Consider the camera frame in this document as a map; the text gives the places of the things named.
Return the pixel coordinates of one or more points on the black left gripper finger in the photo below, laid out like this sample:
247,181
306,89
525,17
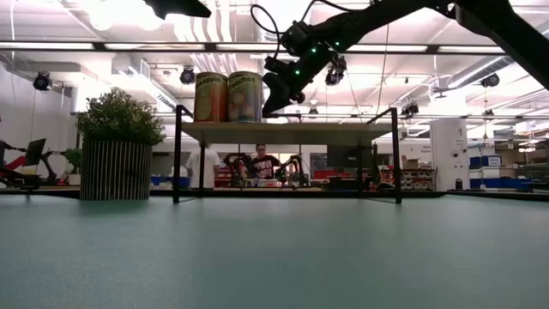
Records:
180,7

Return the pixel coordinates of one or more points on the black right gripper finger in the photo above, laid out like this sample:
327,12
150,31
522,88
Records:
274,94

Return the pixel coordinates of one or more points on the blue peaches can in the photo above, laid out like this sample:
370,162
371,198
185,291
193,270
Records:
244,98

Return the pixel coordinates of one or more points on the orange pineapple can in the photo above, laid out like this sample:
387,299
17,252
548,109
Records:
210,98

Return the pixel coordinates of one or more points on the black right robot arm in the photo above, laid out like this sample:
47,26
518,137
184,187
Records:
514,34

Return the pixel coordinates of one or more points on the black background robot arm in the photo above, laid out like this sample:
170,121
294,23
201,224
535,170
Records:
293,165
236,161

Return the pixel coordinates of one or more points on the wooden shelf with black legs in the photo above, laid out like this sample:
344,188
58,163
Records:
300,134

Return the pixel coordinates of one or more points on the black ceiling spotlight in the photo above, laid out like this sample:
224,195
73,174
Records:
43,81
335,76
490,80
187,76
409,109

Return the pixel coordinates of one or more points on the person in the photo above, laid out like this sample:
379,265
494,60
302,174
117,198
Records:
212,165
266,165

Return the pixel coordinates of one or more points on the brown cardboard box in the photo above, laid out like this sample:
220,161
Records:
412,163

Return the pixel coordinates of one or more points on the green plant in striped pot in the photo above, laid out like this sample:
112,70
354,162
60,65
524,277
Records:
116,167

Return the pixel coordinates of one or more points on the white pillar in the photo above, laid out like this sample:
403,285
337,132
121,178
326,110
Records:
448,154

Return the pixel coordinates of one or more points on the small background potted plant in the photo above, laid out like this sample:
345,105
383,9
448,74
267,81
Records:
74,156

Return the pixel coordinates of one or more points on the black background monitor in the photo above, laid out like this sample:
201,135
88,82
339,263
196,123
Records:
35,150

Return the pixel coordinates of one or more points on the blue storage bin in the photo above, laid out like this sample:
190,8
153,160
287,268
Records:
486,161

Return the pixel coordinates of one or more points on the row of blue bins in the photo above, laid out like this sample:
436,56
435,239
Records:
502,183

